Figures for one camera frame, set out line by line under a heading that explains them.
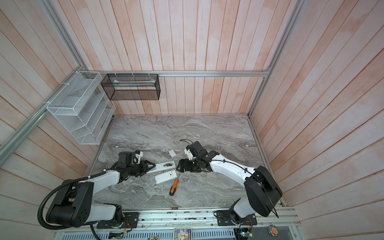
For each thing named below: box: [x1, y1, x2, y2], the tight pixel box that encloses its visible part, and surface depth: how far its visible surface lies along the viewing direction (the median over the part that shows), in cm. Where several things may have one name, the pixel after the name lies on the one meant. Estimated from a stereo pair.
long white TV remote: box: [146, 160, 176, 174], surface depth 92 cm
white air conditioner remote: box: [154, 170, 178, 184], surface depth 89 cm
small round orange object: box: [267, 224, 279, 237], surface depth 71 cm
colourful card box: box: [173, 228, 193, 240], surface depth 70 cm
